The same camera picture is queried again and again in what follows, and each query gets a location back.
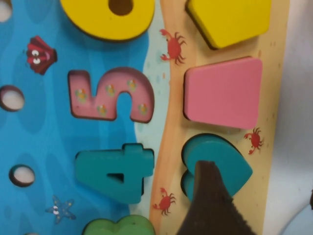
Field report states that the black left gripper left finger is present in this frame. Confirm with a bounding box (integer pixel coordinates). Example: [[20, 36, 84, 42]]
[[177, 160, 257, 235]]

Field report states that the teal heart piece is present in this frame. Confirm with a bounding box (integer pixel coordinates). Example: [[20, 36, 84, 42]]
[[180, 133, 254, 200]]

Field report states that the light blue plastic bowl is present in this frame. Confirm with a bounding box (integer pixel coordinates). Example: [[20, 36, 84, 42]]
[[278, 202, 313, 235]]

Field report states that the green number three piece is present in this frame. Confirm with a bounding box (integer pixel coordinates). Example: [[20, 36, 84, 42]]
[[82, 214, 155, 235]]

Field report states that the pink trapezoid piece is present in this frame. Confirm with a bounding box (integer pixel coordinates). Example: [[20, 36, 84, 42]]
[[182, 56, 264, 130]]

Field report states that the teal number four piece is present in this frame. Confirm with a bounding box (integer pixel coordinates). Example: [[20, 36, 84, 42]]
[[74, 143, 155, 204]]

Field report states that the blue wooden puzzle board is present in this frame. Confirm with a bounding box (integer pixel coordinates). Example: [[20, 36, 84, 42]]
[[0, 0, 291, 235]]

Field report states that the yellow pentagon piece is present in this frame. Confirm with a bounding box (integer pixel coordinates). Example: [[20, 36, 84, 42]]
[[185, 0, 272, 49]]

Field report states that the yellow number six piece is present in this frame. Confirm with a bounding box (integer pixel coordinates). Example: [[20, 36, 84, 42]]
[[60, 0, 156, 41]]

